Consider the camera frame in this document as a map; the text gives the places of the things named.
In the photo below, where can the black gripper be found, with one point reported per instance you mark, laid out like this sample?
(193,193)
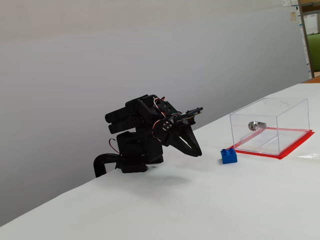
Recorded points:
(180,135)

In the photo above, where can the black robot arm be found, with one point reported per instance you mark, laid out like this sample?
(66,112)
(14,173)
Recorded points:
(135,125)

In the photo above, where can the silver lock cylinder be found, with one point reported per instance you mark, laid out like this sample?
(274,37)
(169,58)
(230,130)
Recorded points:
(255,125)

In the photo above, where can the green panel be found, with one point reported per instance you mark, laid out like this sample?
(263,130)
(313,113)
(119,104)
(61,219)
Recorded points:
(314,55)

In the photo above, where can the blue lego brick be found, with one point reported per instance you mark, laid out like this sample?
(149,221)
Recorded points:
(228,157)

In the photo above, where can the wooden shelf frame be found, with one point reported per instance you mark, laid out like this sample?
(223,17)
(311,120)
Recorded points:
(303,37)

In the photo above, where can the red tape frame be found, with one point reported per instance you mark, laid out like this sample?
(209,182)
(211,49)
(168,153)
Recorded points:
(295,147)

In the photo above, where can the transparent plastic box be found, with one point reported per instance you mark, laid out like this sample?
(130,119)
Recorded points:
(287,117)

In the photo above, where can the black table clamp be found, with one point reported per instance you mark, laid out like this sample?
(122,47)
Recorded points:
(98,162)

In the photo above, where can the white paper sheet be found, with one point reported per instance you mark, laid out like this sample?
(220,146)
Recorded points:
(290,2)

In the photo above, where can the white box on shelf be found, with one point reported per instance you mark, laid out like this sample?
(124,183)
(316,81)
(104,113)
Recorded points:
(311,23)

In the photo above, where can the small paper note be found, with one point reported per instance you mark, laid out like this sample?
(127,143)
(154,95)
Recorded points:
(293,16)

